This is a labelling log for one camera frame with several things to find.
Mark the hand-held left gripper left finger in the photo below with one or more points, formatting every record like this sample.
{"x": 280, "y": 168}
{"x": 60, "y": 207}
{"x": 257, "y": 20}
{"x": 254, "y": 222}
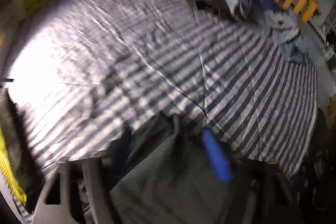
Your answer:
{"x": 122, "y": 153}

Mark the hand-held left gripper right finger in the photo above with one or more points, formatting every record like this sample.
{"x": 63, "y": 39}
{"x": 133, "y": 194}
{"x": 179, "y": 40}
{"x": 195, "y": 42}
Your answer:
{"x": 215, "y": 158}

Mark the dark grey garment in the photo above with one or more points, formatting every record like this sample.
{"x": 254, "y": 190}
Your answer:
{"x": 170, "y": 187}

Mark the striped blanket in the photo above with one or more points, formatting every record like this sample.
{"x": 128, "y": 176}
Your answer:
{"x": 131, "y": 56}

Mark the black and yellow garment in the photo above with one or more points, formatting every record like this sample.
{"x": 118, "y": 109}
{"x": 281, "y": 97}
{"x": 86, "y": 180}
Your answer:
{"x": 10, "y": 169}

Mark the light blue garment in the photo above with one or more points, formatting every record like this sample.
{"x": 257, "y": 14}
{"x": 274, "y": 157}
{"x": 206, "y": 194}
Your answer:
{"x": 288, "y": 27}

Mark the white rack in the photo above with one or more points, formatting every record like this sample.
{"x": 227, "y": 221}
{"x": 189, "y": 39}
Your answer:
{"x": 328, "y": 35}

